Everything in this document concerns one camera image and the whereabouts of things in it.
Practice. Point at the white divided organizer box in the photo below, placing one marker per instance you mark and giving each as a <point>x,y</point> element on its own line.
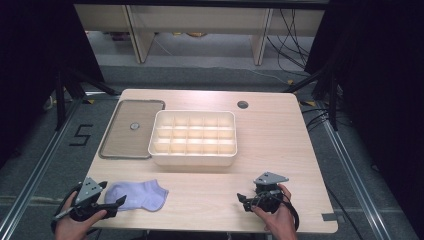
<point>193,156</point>

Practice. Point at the aluminium floor rail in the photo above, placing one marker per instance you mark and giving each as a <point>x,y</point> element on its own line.
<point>353,180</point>
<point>40,166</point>

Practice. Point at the white background bench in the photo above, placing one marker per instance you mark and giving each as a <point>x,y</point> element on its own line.
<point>200,18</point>

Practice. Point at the black metal stand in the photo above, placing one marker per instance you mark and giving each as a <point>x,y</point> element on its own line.
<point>333,100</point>
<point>60,100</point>

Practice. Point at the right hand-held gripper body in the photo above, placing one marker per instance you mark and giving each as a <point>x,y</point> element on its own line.
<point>268,195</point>

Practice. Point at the lavender ankle sock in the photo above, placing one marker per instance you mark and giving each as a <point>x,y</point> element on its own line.
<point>143,195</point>

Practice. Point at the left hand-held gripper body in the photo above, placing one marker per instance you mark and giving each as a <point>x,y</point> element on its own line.
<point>87,191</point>

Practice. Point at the person's left hand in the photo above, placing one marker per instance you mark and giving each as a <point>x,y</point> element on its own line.
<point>68,226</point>

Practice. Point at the wooden lid with dark rim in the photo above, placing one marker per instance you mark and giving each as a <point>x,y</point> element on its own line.
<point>128,140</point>

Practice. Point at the dark curtain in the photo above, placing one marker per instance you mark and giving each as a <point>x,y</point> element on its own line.
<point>380,100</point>
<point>36,76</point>

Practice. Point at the person's right hand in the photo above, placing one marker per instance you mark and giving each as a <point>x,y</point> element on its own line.
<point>281,221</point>

